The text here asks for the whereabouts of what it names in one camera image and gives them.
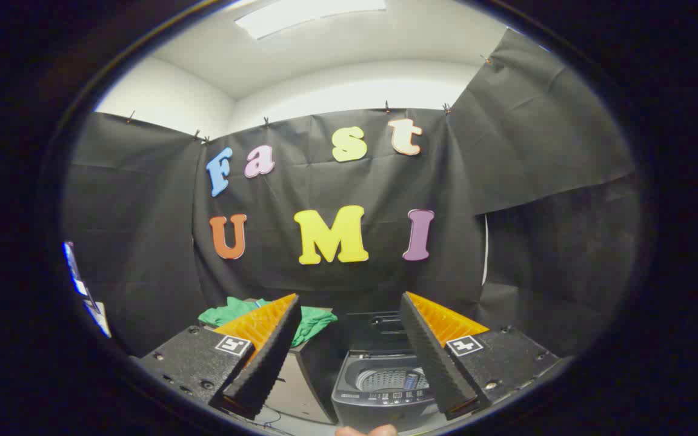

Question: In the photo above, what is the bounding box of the dark washing machine lid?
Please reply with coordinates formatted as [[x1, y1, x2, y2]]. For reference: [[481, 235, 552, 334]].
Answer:
[[346, 312, 411, 353]]

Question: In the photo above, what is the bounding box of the grey cabinet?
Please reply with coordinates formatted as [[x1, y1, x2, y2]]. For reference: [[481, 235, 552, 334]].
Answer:
[[204, 297, 341, 424]]

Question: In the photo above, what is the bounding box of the white stand with devices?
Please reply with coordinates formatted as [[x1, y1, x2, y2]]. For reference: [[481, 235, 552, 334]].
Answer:
[[63, 241, 112, 338]]

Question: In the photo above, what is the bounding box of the green polo shirt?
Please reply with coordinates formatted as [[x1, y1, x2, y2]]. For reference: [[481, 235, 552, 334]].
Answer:
[[198, 296, 339, 348]]

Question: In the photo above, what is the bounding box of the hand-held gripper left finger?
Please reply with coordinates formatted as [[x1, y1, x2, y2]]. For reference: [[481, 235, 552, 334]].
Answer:
[[134, 293, 302, 420]]

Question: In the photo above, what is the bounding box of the grey washing machine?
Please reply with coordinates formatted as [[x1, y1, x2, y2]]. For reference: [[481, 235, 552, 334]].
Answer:
[[331, 312, 447, 434]]

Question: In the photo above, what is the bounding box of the ceiling light panel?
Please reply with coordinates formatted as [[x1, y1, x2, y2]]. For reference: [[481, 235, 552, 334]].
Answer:
[[234, 0, 387, 40]]

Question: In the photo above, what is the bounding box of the row of backdrop clips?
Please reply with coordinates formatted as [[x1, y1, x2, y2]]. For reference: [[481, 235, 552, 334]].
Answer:
[[125, 54, 495, 146]]

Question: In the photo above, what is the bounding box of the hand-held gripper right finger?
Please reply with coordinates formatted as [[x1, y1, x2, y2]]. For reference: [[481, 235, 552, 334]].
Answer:
[[399, 291, 568, 421]]

